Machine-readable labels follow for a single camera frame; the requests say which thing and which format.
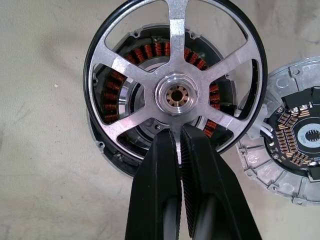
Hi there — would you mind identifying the silver spoked rotor wheel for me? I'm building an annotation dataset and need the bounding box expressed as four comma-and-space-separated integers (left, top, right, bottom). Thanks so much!
83, 0, 269, 162

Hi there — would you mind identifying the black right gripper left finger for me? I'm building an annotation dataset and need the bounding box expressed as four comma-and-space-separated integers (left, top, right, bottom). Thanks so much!
124, 127, 192, 240

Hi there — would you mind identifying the grey motor end cover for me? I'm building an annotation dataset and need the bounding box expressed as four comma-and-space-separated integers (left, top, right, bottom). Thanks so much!
236, 56, 320, 208

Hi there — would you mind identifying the motor stator with copper windings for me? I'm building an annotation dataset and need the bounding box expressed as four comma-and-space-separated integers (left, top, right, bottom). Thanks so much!
86, 22, 251, 180

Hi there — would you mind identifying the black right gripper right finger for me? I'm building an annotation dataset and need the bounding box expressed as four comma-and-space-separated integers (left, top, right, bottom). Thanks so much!
179, 124, 256, 240

